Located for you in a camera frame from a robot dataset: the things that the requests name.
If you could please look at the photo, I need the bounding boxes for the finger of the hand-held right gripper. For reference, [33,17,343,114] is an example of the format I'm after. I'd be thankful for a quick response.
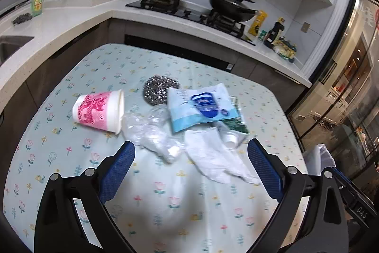
[330,166,360,191]

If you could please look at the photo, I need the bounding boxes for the black gas stove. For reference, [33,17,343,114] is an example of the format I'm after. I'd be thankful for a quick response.
[125,0,256,46]

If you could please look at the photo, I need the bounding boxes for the clear plastic bag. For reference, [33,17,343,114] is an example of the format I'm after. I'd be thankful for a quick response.
[121,106,184,165]

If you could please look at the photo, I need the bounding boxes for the floral tablecloth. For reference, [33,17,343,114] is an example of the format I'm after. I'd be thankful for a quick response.
[3,43,310,253]

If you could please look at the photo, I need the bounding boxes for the black wok with lid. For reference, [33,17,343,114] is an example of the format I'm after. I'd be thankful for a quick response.
[209,0,259,22]

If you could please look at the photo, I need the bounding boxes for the seasoning jar set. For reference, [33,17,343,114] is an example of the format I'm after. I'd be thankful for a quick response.
[277,37,297,61]

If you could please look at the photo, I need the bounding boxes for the dark scouring pad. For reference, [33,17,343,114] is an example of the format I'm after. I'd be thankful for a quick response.
[12,12,32,25]

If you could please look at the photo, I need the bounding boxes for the dark soy sauce bottle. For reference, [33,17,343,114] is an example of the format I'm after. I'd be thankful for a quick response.
[263,18,285,49]

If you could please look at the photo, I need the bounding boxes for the yellow seasoning packet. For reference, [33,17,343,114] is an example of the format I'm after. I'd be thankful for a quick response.
[248,10,267,36]

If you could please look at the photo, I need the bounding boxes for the light blue wipes packet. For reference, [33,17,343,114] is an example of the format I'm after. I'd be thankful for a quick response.
[167,83,241,133]

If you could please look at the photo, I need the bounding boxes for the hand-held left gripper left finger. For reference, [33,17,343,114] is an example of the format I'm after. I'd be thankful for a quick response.
[34,140,136,253]

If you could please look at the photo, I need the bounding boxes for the dark green wrapper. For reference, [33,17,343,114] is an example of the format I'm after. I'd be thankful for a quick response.
[221,96,251,141]

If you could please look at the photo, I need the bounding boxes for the pink white paper cup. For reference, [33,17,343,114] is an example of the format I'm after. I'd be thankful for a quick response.
[72,89,125,135]

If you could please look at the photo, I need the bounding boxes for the small white bottle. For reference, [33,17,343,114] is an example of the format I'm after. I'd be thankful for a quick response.
[223,133,237,150]

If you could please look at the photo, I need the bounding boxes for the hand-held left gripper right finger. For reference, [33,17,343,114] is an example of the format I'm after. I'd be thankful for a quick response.
[247,139,350,253]

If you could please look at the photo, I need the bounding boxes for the white-topped kitchen counter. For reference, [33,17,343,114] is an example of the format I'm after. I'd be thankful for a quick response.
[0,0,313,111]

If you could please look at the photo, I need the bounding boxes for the kitchen sink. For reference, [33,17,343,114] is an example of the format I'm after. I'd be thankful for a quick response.
[0,35,35,64]

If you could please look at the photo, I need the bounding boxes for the glass sliding door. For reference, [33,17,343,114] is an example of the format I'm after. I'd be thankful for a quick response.
[284,0,379,182]

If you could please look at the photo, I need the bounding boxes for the trash bin with clear liner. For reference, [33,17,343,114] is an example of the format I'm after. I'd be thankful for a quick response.
[302,144,336,176]

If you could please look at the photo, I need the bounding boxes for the clear disposable glove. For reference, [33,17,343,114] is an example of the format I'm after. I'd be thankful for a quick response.
[184,127,261,185]

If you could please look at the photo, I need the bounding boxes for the steel wool scrubber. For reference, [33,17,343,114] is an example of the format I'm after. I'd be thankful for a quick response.
[143,74,181,107]

